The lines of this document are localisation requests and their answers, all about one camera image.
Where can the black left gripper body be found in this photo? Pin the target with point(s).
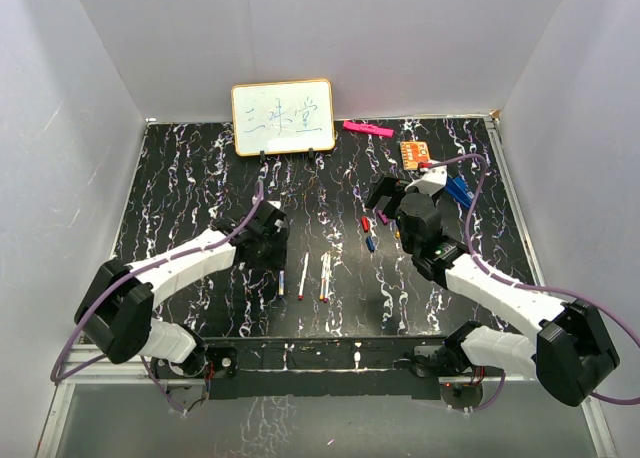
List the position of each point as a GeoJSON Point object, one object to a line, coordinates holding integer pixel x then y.
{"type": "Point", "coordinates": [272, 254]}

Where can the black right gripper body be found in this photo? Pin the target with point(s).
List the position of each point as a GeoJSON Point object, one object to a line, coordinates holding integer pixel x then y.
{"type": "Point", "coordinates": [394, 188]}

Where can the blue whiteboard pen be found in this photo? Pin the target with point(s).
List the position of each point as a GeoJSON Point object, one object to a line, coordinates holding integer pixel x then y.
{"type": "Point", "coordinates": [281, 284]}

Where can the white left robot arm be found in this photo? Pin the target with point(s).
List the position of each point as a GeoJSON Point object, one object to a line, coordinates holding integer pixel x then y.
{"type": "Point", "coordinates": [117, 311]}

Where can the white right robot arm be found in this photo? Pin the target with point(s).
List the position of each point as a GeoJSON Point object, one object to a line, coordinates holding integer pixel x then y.
{"type": "Point", "coordinates": [564, 345]}

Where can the purple pen cap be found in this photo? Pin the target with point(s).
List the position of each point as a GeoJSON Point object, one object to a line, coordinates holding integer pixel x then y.
{"type": "Point", "coordinates": [383, 218]}

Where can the red pen cap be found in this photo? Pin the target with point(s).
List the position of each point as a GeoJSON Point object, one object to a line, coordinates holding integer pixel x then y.
{"type": "Point", "coordinates": [365, 224]}

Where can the red whiteboard pen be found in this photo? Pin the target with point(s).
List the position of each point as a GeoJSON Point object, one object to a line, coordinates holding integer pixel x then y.
{"type": "Point", "coordinates": [303, 276]}

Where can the yellow whiteboard pen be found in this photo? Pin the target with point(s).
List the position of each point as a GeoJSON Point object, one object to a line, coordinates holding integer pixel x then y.
{"type": "Point", "coordinates": [324, 260]}

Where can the purple whiteboard pen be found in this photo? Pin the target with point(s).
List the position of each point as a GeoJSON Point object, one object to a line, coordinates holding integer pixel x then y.
{"type": "Point", "coordinates": [328, 278]}

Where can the blue stapler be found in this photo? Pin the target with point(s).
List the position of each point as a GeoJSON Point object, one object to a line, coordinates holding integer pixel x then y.
{"type": "Point", "coordinates": [457, 188]}

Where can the small yellow-framed whiteboard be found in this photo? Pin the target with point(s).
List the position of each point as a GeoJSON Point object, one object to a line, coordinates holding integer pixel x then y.
{"type": "Point", "coordinates": [283, 117]}

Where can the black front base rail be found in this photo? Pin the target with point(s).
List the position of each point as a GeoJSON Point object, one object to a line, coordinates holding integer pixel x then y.
{"type": "Point", "coordinates": [337, 367]}

